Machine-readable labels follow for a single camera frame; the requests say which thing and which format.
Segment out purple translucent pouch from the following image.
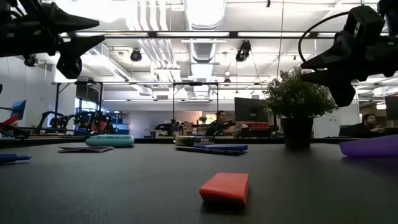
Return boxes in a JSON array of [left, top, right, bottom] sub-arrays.
[[338, 134, 398, 158]]

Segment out black overhead light bar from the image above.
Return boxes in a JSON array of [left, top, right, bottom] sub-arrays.
[[58, 30, 398, 40]]

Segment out blue storage shelf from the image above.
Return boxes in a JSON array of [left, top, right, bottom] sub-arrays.
[[108, 111, 131, 135]]

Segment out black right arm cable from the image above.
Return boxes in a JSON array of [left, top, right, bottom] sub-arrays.
[[297, 11, 351, 63]]

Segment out black hanging ceiling lamp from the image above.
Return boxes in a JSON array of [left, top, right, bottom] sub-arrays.
[[235, 39, 252, 63], [129, 48, 143, 62], [24, 53, 39, 68]]

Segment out silver ceiling air duct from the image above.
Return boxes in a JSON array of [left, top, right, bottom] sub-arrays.
[[183, 0, 228, 99]]

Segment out blue marker pen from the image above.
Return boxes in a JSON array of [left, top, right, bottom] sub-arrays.
[[0, 152, 32, 165]]

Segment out potted green artificial plant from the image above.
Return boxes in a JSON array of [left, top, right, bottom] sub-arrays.
[[262, 67, 338, 149]]

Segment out black aluminium table frame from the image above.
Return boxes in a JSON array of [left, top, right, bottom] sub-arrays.
[[0, 136, 398, 149]]

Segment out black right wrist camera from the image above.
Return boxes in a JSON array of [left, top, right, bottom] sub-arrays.
[[343, 5, 386, 43]]

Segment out teal calculator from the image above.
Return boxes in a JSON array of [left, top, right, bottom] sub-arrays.
[[85, 134, 135, 149]]

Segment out red rectangular eraser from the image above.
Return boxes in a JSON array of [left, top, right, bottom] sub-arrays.
[[198, 172, 250, 206]]

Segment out dark notebook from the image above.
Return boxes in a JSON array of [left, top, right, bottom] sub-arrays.
[[57, 145, 115, 154]]

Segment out blue handled scissors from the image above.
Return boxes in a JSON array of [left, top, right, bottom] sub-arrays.
[[195, 144, 249, 152]]

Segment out person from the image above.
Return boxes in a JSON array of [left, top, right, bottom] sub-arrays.
[[92, 112, 109, 134], [338, 113, 386, 139], [205, 110, 246, 138]]

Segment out red box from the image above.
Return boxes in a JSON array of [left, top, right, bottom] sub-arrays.
[[247, 122, 270, 130]]

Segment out black metal rig frame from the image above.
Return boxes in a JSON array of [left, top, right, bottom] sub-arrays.
[[51, 80, 104, 136], [172, 82, 220, 125]]

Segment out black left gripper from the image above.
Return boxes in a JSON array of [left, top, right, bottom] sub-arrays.
[[0, 0, 106, 79]]

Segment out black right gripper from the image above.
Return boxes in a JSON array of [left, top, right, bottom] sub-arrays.
[[299, 29, 398, 108]]

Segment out yellow green crayon box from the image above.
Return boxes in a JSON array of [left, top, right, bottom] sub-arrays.
[[174, 134, 215, 147]]

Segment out black monitor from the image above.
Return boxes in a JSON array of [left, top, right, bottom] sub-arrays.
[[384, 95, 398, 121], [234, 96, 270, 123]]

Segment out blue and red equipment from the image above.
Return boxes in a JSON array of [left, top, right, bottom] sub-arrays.
[[0, 99, 32, 139]]

